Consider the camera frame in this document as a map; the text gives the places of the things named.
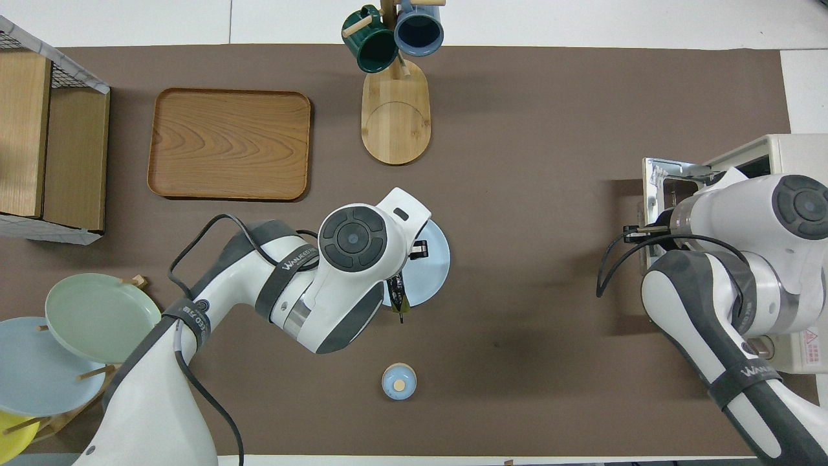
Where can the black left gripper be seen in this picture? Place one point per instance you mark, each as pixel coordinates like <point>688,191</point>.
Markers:
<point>418,249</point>

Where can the oven door with glass window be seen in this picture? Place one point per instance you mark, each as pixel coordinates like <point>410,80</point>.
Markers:
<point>660,175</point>

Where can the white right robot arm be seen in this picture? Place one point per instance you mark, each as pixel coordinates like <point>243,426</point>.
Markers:
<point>776,213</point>

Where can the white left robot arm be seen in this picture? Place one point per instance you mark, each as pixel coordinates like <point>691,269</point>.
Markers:
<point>349,239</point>

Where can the white toaster oven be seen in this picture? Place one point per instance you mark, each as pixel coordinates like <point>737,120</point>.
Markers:
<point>776,152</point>

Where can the brown table mat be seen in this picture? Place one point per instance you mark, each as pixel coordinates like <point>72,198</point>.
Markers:
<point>517,323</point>

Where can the wooden mug tree stand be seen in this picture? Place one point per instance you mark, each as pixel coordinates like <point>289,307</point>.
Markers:
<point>396,123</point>

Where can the small blue white bell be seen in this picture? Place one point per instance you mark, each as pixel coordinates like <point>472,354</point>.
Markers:
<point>399,382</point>

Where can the dark green mug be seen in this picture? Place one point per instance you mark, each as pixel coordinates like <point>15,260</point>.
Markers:
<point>372,48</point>

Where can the wooden serving tray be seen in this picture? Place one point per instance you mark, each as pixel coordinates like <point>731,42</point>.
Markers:
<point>229,145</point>

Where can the blue mug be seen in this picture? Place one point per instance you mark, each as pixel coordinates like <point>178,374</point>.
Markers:
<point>419,31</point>

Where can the pale green racked plate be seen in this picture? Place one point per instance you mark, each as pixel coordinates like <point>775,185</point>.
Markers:
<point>97,317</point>

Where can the wooden plate rack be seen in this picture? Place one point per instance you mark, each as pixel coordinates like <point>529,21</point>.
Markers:
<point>97,372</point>

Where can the wooden two-tier shelf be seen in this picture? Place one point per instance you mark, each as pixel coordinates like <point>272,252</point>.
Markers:
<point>71,162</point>

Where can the grey patterned cloth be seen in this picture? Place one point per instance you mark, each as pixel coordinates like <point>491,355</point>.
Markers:
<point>84,79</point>

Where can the light blue racked plate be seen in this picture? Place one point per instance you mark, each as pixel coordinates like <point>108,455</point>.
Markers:
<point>45,375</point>

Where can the yellow racked plate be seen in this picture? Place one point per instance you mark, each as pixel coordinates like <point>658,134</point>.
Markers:
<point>13,440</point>

